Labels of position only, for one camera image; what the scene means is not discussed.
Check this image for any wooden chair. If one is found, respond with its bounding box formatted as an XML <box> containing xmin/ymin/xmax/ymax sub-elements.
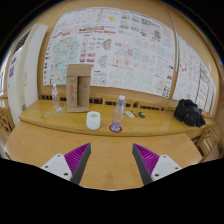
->
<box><xmin>0</xmin><ymin>106</ymin><xmax>16</xmax><ymax>134</ymax></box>
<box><xmin>196</xmin><ymin>124</ymin><xmax>221</xmax><ymax>161</ymax></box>

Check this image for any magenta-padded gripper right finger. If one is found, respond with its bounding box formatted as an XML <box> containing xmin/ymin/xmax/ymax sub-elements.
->
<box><xmin>131</xmin><ymin>143</ymin><xmax>184</xmax><ymax>186</ymax></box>

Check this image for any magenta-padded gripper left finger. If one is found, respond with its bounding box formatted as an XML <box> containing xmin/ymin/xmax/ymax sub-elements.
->
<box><xmin>40</xmin><ymin>142</ymin><xmax>92</xmax><ymax>186</ymax></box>

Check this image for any small red-labelled clear bottle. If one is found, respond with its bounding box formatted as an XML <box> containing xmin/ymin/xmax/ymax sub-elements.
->
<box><xmin>51</xmin><ymin>83</ymin><xmax>60</xmax><ymax>109</ymax></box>

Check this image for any narrow white printed wall poster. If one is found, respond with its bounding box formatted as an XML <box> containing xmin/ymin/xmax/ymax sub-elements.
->
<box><xmin>173</xmin><ymin>34</ymin><xmax>214</xmax><ymax>114</ymax></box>

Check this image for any black bag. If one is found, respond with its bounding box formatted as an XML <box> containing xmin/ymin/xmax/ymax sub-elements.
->
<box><xmin>173</xmin><ymin>98</ymin><xmax>207</xmax><ymax>128</ymax></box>

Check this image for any brown cardboard box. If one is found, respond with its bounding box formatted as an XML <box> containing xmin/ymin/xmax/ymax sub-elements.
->
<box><xmin>65</xmin><ymin>63</ymin><xmax>93</xmax><ymax>114</ymax></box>

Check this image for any white mug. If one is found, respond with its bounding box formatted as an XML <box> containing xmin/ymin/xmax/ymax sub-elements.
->
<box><xmin>85</xmin><ymin>110</ymin><xmax>102</xmax><ymax>131</ymax></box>

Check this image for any clear plastic water bottle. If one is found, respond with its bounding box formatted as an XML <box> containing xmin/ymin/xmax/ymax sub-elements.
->
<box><xmin>110</xmin><ymin>95</ymin><xmax>127</xmax><ymax>132</ymax></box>

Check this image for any flat round red coaster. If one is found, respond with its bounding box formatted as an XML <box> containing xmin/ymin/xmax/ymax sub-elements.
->
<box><xmin>108</xmin><ymin>124</ymin><xmax>123</xmax><ymax>134</ymax></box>

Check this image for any wide white printed wall poster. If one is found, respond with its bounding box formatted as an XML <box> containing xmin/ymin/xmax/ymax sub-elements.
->
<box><xmin>42</xmin><ymin>6</ymin><xmax>176</xmax><ymax>99</ymax></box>

